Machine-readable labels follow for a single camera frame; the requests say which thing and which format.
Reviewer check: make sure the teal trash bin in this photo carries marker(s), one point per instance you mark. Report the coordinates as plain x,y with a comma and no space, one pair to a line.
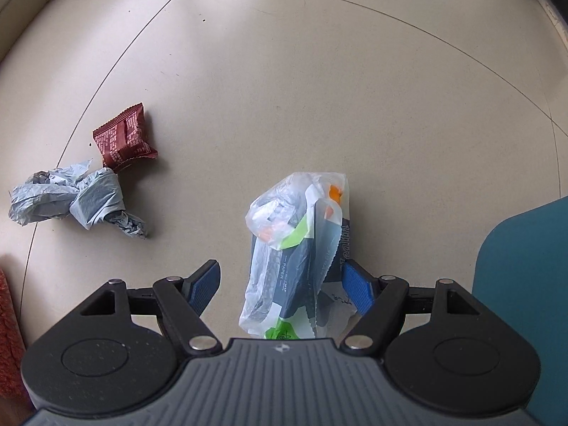
523,266

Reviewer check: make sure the grey crumpled plastic bag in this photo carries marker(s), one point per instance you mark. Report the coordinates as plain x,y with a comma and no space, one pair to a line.
94,199

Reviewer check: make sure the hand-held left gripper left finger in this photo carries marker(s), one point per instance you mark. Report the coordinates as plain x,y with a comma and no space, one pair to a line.
205,286

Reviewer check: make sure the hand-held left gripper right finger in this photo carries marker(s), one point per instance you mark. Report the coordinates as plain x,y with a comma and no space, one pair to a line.
358,289

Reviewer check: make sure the orange-red mat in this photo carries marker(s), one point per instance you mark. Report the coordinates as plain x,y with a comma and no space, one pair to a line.
9,328

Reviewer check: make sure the clear plastic tissue packaging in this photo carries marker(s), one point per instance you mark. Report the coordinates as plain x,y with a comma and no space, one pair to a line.
284,266

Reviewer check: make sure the dark red snack packet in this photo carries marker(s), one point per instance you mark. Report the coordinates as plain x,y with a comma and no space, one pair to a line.
124,138

